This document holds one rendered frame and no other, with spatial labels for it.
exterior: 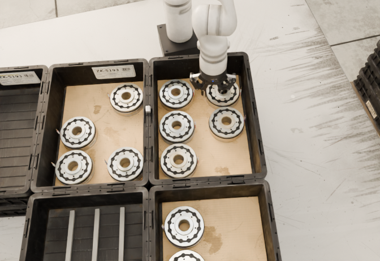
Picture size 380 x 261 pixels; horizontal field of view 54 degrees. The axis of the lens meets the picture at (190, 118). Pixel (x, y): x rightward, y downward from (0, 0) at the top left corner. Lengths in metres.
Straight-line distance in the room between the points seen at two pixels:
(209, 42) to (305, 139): 0.53
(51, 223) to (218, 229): 0.44
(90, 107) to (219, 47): 0.48
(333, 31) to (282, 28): 1.05
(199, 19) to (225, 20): 0.06
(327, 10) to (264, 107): 1.45
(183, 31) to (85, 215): 0.66
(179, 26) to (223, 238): 0.68
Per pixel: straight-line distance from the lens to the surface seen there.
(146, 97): 1.05
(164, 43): 1.33
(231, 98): 1.13
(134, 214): 1.03
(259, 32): 1.50
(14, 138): 1.23
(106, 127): 1.14
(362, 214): 1.24
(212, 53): 0.93
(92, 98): 1.21
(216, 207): 1.02
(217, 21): 0.86
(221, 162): 1.06
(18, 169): 1.18
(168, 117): 1.09
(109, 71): 1.17
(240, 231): 1.01
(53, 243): 1.08
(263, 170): 0.96
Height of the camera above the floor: 1.82
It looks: 62 degrees down
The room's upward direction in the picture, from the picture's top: 4 degrees counter-clockwise
